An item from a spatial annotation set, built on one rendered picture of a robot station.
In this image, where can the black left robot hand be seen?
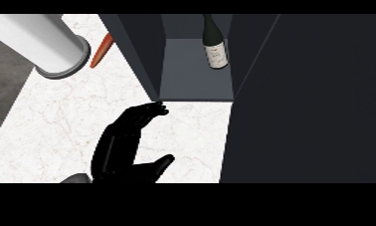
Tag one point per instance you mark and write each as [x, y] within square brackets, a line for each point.
[117, 150]

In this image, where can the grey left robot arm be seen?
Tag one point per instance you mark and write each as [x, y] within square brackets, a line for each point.
[78, 179]

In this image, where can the dark grey cabinet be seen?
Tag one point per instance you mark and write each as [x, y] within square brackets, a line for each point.
[195, 77]

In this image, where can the dark green wine bottle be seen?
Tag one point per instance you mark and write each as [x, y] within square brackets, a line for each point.
[215, 54]

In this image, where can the dark grey cabinet door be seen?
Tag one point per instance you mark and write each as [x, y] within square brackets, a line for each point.
[302, 104]

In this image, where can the orange carrot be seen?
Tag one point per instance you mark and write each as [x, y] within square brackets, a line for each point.
[102, 50]

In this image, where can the white cylindrical appliance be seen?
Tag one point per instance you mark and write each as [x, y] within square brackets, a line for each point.
[44, 41]

